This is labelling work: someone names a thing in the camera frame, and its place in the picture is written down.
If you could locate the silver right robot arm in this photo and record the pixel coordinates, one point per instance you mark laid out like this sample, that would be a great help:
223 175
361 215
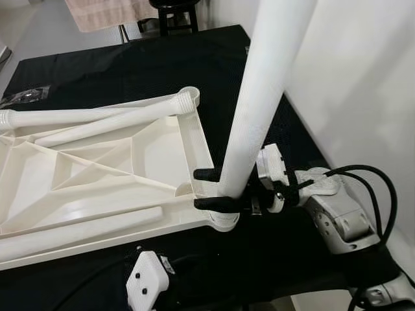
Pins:
337 214

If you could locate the white plastic table top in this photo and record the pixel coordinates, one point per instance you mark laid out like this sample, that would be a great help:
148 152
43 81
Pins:
130 155

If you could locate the black stool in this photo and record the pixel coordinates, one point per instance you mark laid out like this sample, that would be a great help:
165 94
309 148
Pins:
174 4

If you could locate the pink towel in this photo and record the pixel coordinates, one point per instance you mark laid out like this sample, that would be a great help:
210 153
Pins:
110 14

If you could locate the clear plastic bag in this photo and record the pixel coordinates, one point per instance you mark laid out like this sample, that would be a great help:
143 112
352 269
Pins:
29 96

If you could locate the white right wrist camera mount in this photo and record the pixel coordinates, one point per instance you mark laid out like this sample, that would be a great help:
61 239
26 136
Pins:
271 165

